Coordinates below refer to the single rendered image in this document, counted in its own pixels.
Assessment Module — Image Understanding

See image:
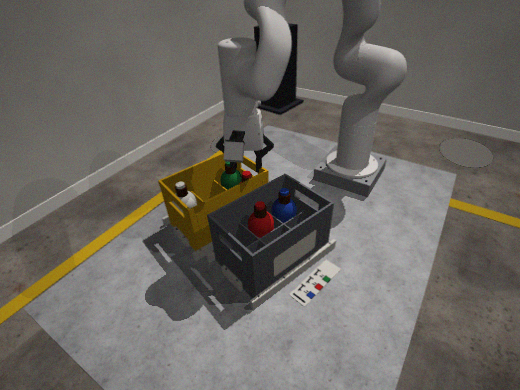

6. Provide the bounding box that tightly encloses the blue bottle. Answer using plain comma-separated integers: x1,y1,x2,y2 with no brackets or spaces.
272,188,297,223

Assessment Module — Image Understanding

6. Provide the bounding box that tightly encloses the white bottle with dark brown cap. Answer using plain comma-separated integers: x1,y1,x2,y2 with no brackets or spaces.
172,182,197,213

